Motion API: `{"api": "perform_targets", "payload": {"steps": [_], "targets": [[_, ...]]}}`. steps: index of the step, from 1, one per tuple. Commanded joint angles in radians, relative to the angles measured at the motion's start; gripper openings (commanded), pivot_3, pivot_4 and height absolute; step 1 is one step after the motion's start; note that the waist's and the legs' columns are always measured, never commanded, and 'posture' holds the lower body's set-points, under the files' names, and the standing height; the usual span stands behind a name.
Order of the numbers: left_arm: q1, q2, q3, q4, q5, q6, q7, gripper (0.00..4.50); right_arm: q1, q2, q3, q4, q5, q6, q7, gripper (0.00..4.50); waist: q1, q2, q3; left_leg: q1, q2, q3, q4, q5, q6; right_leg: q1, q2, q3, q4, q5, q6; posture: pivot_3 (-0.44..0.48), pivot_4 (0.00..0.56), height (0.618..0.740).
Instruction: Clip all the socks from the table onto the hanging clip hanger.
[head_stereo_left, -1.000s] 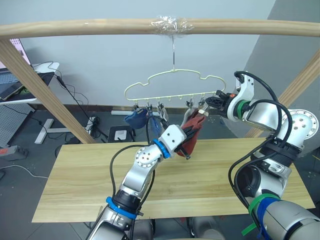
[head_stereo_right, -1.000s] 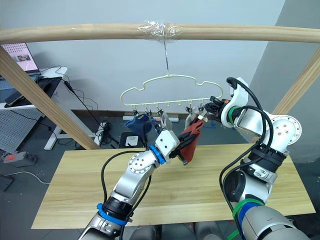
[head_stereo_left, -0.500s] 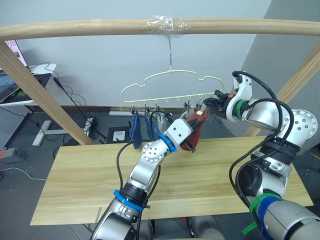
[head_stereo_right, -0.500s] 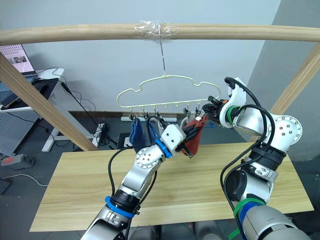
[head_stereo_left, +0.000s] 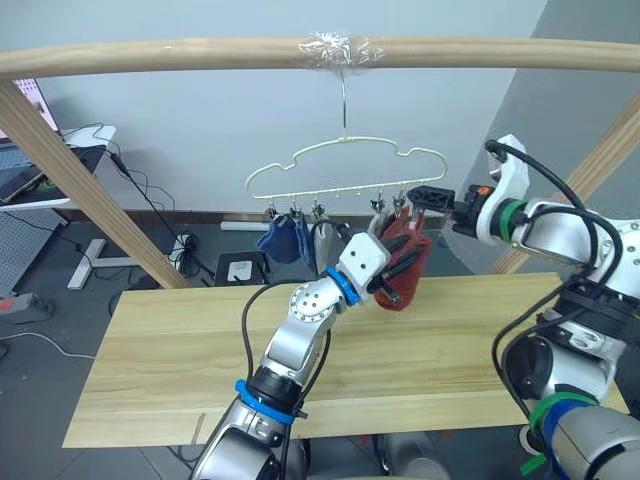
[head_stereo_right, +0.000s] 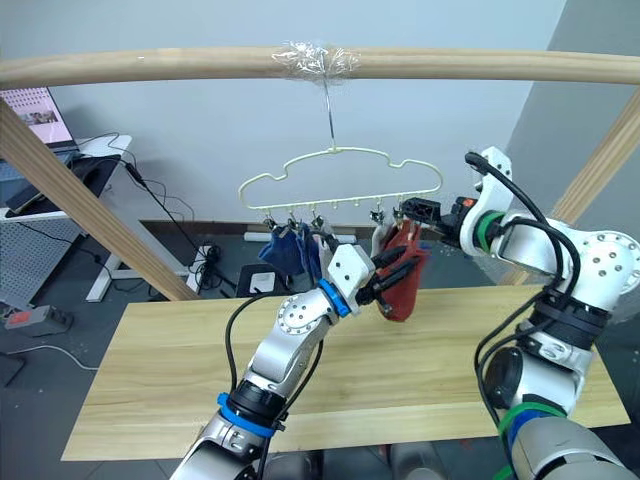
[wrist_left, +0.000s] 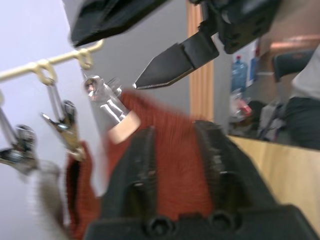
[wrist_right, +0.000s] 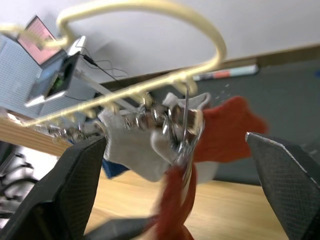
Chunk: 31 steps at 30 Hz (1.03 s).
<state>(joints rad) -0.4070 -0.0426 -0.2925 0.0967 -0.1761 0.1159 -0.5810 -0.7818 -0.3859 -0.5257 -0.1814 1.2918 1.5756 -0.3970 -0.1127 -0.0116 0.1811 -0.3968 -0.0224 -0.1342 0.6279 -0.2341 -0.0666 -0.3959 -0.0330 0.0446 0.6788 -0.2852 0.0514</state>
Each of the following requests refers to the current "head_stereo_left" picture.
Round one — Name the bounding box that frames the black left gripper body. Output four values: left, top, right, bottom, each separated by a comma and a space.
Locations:
368, 268, 404, 307

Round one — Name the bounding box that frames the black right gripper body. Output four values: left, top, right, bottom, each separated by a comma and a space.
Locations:
451, 183, 497, 236

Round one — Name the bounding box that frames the red sock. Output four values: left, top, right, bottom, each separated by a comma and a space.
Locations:
372, 205, 433, 314

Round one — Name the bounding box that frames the light grey sock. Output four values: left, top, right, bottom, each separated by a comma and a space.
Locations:
312, 219, 337, 277
367, 213, 389, 242

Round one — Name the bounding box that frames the wooden hanging rod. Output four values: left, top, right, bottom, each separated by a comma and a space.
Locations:
0, 33, 640, 81

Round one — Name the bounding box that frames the blue band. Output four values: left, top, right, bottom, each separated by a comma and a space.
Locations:
327, 267, 362, 307
234, 379, 309, 426

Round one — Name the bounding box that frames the green band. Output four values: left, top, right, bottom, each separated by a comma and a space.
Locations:
519, 392, 601, 476
499, 197, 526, 244

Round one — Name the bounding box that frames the blue sock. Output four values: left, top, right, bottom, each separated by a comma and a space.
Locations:
294, 217, 314, 264
256, 214, 301, 264

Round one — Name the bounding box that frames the black stool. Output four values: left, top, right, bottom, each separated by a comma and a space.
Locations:
214, 251, 271, 287

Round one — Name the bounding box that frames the clear tape wrap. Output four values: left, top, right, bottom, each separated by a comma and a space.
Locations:
297, 30, 386, 70

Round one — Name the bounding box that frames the grey rounded shape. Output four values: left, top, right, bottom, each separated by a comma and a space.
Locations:
374, 432, 449, 480

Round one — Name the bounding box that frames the white T-shaped stand foot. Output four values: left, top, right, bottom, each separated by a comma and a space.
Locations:
67, 238, 132, 290

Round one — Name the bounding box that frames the white desk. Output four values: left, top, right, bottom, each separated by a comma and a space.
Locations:
0, 124, 117, 211

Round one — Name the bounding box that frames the grey power strip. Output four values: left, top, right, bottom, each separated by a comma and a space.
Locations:
0, 292, 55, 324

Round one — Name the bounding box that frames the grey pegboard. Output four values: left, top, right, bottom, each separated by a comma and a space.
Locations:
0, 207, 69, 297

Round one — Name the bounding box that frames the laptop computer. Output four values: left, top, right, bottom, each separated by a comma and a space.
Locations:
0, 144, 49, 204

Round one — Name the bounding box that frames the monitor with pink screen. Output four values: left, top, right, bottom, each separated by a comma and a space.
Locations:
12, 77, 61, 134

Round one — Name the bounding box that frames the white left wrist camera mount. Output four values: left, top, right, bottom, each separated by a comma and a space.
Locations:
338, 232, 392, 297

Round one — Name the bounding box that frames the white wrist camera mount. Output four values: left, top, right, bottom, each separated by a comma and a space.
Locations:
338, 232, 392, 297
477, 133, 531, 246

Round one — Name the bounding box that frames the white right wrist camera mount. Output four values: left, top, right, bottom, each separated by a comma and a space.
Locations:
477, 133, 531, 246

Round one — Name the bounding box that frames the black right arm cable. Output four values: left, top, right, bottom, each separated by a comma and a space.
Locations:
483, 139, 627, 451

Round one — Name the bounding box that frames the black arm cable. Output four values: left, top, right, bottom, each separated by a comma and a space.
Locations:
241, 218, 351, 401
483, 139, 627, 451

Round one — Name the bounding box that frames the cream wire clip hanger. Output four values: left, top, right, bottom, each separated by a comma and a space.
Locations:
245, 69, 449, 202

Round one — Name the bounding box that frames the wooden frame post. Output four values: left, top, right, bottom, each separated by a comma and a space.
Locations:
489, 92, 640, 275
0, 79, 192, 290

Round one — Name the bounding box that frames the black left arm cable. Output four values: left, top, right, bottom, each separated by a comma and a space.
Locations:
241, 218, 351, 401

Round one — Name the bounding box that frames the black power cable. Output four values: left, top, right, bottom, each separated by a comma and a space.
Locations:
92, 122, 202, 277

